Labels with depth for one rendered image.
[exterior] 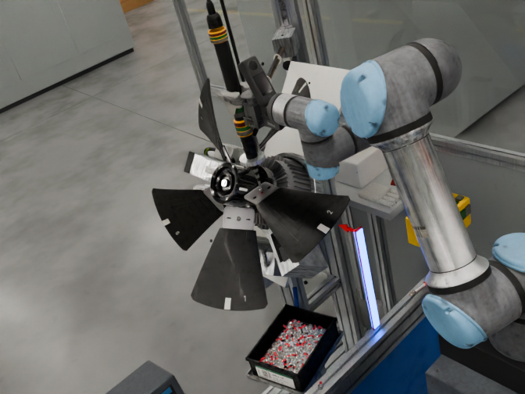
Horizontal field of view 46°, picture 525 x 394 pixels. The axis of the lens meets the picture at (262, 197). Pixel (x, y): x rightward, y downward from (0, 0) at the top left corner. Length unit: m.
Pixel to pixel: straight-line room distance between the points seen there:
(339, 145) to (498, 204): 0.90
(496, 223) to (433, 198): 1.18
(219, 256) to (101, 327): 1.75
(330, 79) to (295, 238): 0.58
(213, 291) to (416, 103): 0.94
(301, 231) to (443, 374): 0.49
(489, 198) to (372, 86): 1.24
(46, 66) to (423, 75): 6.37
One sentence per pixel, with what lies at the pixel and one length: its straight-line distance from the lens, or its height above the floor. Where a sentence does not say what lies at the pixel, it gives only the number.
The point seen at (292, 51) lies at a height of 1.37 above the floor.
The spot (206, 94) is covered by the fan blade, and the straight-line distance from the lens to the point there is 1.92.
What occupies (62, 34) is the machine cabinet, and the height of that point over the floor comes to 0.50.
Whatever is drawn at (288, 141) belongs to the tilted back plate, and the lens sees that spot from 2.00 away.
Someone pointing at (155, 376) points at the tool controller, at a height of 1.25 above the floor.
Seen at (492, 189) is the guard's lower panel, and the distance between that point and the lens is 2.19.
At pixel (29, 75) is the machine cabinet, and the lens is 7.19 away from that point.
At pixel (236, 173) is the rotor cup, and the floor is 1.25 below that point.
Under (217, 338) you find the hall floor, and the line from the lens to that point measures 3.08.
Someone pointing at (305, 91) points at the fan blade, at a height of 1.42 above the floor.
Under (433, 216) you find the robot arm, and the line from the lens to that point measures 1.10.
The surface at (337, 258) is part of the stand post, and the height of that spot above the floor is 0.68.
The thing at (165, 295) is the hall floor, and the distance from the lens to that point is 3.45.
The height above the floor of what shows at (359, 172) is 0.93.
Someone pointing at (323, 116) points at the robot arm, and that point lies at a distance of 1.35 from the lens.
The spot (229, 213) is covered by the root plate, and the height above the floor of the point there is 1.13.
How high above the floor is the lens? 2.08
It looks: 32 degrees down
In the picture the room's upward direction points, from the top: 16 degrees counter-clockwise
